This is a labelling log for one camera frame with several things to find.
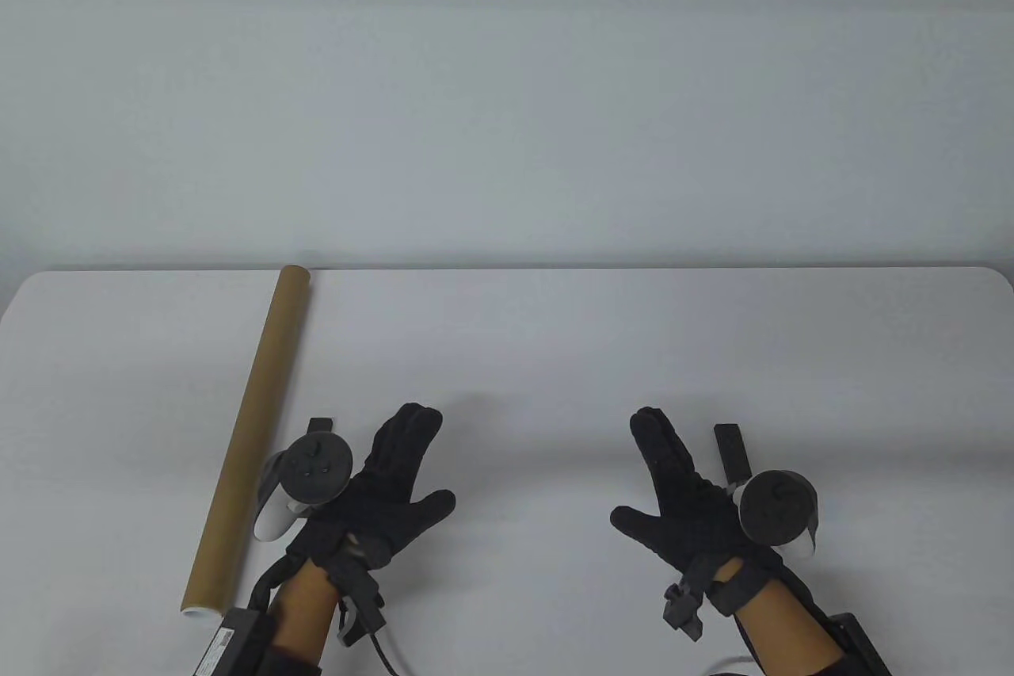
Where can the person's left hand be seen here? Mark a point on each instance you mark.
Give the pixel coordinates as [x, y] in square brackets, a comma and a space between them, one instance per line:
[388, 494]

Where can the person's right hand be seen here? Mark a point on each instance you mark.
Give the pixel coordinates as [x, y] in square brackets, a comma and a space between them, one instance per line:
[685, 509]

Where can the black bar paperweight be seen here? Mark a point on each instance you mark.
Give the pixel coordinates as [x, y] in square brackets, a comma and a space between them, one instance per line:
[319, 426]
[733, 452]

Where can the brown cardboard mailing tube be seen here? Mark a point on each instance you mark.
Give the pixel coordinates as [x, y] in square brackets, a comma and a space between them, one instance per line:
[253, 422]

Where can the person's left forearm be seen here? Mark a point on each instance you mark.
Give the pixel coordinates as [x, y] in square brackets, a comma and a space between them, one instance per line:
[305, 616]

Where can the person's right forearm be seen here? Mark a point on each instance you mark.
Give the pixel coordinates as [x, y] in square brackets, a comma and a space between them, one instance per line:
[784, 628]

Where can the black white right hand controller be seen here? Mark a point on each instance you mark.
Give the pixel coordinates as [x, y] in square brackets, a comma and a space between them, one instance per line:
[776, 508]

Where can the black labelled left wrist box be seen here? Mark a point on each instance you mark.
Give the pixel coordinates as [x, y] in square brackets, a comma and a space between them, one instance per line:
[238, 644]

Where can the black right wrist box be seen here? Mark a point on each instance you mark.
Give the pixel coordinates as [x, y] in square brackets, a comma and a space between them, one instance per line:
[859, 644]

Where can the small black right wrist camera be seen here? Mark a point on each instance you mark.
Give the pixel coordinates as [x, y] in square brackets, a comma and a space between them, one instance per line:
[683, 609]

